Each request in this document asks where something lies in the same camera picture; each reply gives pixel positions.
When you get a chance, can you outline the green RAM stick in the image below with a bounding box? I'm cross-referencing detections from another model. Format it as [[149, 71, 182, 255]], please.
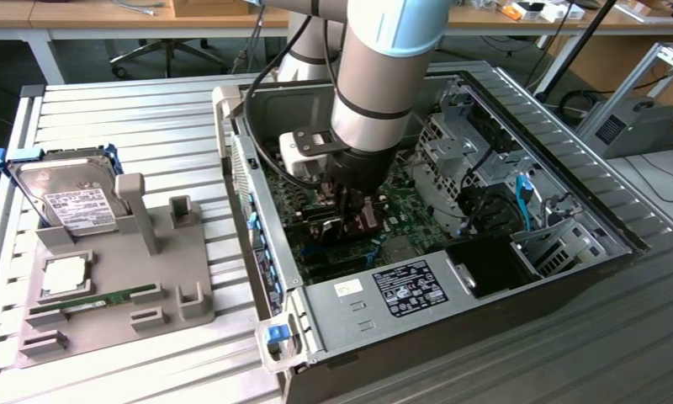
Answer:
[[28, 284, 160, 317]]

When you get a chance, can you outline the black pole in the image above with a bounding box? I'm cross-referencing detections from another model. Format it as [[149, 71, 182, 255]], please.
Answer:
[[535, 0, 620, 104]]

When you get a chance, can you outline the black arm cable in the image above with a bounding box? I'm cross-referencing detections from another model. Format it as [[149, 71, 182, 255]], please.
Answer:
[[242, 0, 337, 189]]

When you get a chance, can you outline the small orange white box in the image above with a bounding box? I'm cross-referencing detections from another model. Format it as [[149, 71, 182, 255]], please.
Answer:
[[508, 2, 543, 21]]

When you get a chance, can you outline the grey parts rack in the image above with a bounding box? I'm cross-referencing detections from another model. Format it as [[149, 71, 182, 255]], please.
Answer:
[[13, 171, 217, 370]]

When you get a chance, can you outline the graphics card with black fan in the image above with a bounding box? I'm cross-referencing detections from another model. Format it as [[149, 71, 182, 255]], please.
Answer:
[[283, 212, 384, 253]]

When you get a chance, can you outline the silver drive cage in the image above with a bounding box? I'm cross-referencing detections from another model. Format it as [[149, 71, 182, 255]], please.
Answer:
[[415, 77, 532, 203]]

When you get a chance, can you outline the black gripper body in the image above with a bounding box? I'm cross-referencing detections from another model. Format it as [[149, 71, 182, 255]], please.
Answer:
[[324, 149, 399, 198]]

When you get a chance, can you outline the white cardboard box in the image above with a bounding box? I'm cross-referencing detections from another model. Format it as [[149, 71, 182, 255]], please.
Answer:
[[540, 3, 585, 22]]

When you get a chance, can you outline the silver power supply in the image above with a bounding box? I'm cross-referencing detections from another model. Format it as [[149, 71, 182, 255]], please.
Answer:
[[301, 251, 479, 354]]

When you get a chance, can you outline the black expansion slot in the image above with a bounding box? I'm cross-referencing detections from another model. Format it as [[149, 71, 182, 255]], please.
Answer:
[[304, 253, 369, 270], [308, 263, 372, 282]]

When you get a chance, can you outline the grey control box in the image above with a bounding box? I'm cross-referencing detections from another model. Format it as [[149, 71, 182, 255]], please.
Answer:
[[592, 97, 673, 160]]

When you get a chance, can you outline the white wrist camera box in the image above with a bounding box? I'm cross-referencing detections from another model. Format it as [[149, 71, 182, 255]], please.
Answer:
[[279, 129, 349, 178]]

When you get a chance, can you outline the black wire bundle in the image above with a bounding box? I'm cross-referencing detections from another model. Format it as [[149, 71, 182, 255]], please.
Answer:
[[457, 138, 527, 239]]

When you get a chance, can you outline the green motherboard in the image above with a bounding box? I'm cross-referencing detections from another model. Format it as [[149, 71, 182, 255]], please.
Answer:
[[262, 145, 453, 285]]

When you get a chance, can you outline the silver disk bay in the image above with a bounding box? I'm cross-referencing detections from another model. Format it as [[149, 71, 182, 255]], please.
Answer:
[[508, 218, 596, 279]]

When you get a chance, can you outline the silver chipset heatsink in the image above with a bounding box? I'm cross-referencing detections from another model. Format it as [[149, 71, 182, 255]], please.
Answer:
[[380, 237, 421, 263]]

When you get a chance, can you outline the coiled black cable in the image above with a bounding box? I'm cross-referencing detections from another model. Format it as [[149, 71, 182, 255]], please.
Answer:
[[556, 89, 607, 124]]

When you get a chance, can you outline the wooden desk white frame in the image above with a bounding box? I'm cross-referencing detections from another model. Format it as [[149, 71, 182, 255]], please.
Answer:
[[445, 0, 673, 41], [0, 0, 293, 85]]

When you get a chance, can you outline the blue wire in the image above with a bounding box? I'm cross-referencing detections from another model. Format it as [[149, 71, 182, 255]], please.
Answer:
[[513, 173, 539, 233]]

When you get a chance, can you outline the aluminium profile frame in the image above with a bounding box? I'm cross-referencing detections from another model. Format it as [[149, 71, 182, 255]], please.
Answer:
[[575, 40, 673, 140]]

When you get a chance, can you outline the hard disk blue carrier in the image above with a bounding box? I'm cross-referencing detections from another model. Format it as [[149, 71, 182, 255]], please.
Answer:
[[0, 142, 134, 237]]

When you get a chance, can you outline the silver CPU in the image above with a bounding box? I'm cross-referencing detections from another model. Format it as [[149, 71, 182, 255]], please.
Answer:
[[40, 256, 90, 296]]

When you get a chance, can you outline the open black PC case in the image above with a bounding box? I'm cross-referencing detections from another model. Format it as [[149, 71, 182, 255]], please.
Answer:
[[210, 69, 651, 404]]

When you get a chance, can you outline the blue case latch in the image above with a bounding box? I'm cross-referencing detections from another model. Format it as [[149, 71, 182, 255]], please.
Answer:
[[262, 324, 291, 347]]

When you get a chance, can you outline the brown cardboard box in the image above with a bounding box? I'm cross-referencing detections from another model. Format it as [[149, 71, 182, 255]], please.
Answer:
[[172, 0, 252, 19]]

